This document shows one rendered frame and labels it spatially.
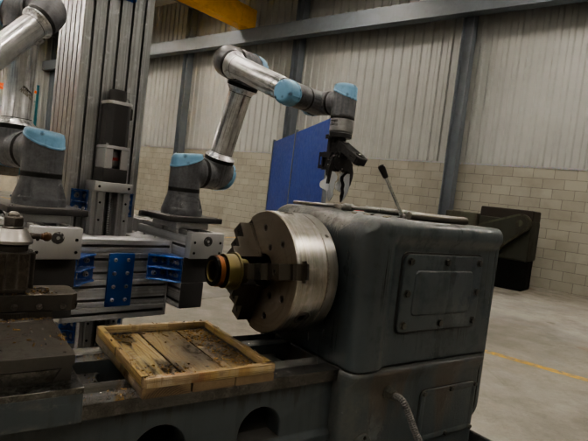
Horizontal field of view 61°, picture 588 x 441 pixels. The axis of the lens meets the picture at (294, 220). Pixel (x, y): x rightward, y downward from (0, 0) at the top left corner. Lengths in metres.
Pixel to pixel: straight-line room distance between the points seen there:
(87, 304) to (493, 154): 10.54
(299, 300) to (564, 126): 10.48
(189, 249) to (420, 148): 10.82
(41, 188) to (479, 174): 10.59
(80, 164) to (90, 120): 0.16
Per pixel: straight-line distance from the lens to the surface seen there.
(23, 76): 1.79
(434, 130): 12.24
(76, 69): 1.91
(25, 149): 1.67
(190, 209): 1.84
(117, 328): 1.35
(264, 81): 1.62
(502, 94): 11.89
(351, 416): 1.33
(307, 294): 1.19
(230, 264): 1.20
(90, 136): 1.89
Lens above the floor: 1.29
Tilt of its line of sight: 3 degrees down
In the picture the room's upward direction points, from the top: 7 degrees clockwise
